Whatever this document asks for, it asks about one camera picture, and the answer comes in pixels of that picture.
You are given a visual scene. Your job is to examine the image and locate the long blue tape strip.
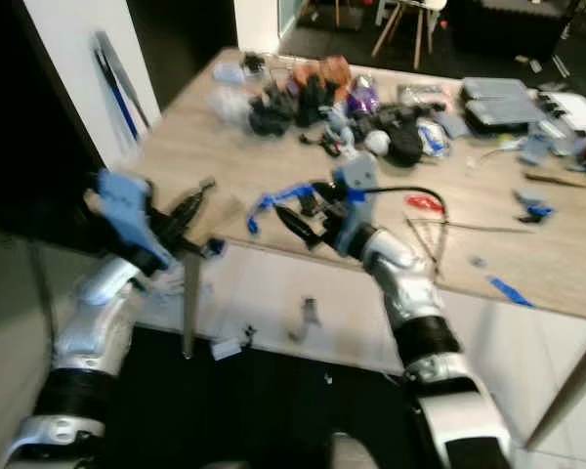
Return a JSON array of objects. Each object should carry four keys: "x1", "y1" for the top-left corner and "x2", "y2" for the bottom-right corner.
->
[{"x1": 246, "y1": 181, "x2": 319, "y2": 235}]

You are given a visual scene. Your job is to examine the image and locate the grey metal bar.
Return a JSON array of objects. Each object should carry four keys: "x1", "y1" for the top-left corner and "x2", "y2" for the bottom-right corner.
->
[{"x1": 182, "y1": 249, "x2": 203, "y2": 360}]

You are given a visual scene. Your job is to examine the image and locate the small white ball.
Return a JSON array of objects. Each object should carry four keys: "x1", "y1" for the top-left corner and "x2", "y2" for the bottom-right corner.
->
[{"x1": 363, "y1": 130, "x2": 393, "y2": 156}]

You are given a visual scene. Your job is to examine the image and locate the beige crumpled paper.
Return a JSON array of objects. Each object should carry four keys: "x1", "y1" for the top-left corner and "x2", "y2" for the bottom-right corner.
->
[{"x1": 82, "y1": 190, "x2": 110, "y2": 222}]

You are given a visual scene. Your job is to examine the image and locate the small red item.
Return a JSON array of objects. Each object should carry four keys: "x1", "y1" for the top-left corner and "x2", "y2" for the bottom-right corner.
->
[{"x1": 406, "y1": 193, "x2": 444, "y2": 214}]

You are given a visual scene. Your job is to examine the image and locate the black pouch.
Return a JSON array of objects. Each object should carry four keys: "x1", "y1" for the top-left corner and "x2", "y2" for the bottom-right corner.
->
[{"x1": 380, "y1": 105, "x2": 432, "y2": 168}]

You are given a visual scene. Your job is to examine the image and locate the black parts pile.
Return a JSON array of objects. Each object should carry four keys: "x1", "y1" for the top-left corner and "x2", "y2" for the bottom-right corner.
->
[{"x1": 246, "y1": 87, "x2": 300, "y2": 139}]

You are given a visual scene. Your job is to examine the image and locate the small white tag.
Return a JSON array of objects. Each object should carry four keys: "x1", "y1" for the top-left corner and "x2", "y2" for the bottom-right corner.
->
[{"x1": 209, "y1": 336, "x2": 246, "y2": 362}]

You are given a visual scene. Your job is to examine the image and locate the purple shiny packet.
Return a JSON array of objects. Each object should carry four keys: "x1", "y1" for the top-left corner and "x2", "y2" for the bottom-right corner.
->
[{"x1": 346, "y1": 75, "x2": 381, "y2": 119}]

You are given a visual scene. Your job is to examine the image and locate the orange black gloves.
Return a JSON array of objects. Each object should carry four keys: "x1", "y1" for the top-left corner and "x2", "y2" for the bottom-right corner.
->
[{"x1": 290, "y1": 56, "x2": 354, "y2": 127}]

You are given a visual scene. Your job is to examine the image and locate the clear plastic bag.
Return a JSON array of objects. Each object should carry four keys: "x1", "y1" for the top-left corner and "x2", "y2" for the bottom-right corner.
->
[{"x1": 212, "y1": 82, "x2": 256, "y2": 124}]

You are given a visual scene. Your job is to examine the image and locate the blue white packet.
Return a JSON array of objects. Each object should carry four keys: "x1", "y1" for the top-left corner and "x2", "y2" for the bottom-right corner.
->
[{"x1": 414, "y1": 116, "x2": 453, "y2": 160}]

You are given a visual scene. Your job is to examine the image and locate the black blue long tool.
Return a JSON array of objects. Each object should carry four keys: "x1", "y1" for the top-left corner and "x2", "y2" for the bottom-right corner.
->
[{"x1": 92, "y1": 30, "x2": 150, "y2": 144}]

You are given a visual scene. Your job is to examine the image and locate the short blue tape piece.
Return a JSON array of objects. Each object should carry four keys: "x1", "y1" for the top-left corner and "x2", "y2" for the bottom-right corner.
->
[{"x1": 487, "y1": 276, "x2": 536, "y2": 310}]

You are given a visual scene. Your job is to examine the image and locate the large grey plastic tray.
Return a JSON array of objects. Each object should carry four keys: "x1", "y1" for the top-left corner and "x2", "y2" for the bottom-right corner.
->
[{"x1": 465, "y1": 98, "x2": 551, "y2": 129}]

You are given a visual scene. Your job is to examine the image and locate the blue grey clip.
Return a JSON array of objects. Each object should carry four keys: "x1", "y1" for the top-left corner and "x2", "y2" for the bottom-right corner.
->
[{"x1": 514, "y1": 189, "x2": 557, "y2": 222}]

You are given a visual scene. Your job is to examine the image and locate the small grey plastic tray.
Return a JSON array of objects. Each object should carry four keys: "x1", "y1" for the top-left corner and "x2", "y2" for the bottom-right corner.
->
[{"x1": 460, "y1": 76, "x2": 534, "y2": 102}]

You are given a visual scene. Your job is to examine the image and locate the wooden legged chair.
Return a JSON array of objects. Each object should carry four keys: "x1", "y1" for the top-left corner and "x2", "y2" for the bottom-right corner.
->
[{"x1": 371, "y1": 0, "x2": 449, "y2": 70}]

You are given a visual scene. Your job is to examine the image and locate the grey-blue printed part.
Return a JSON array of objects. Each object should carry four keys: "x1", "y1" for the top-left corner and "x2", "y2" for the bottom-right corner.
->
[{"x1": 517, "y1": 131, "x2": 554, "y2": 166}]

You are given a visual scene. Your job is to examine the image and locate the wooden stick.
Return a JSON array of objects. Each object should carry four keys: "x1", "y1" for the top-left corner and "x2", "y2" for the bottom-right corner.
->
[{"x1": 523, "y1": 170, "x2": 586, "y2": 191}]

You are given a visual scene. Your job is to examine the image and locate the black low cabinet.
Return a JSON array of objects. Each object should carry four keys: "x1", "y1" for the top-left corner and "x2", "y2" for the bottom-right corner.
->
[{"x1": 448, "y1": 0, "x2": 579, "y2": 61}]

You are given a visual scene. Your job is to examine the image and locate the white flat box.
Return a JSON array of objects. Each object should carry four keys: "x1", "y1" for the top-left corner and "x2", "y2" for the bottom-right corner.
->
[{"x1": 541, "y1": 89, "x2": 586, "y2": 137}]

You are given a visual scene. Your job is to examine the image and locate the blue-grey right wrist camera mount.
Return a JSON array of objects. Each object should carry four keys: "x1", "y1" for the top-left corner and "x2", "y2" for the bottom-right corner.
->
[{"x1": 330, "y1": 153, "x2": 382, "y2": 257}]

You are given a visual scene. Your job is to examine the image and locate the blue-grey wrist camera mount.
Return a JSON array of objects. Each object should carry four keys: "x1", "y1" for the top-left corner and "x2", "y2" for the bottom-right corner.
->
[
  {"x1": 330, "y1": 153, "x2": 382, "y2": 257},
  {"x1": 96, "y1": 170, "x2": 175, "y2": 275}
]

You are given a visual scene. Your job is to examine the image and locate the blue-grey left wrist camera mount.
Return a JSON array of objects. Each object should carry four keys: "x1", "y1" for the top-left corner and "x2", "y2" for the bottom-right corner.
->
[{"x1": 96, "y1": 170, "x2": 175, "y2": 275}]

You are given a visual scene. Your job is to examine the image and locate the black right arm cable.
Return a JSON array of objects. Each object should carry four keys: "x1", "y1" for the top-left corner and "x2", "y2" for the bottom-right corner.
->
[{"x1": 371, "y1": 186, "x2": 448, "y2": 277}]

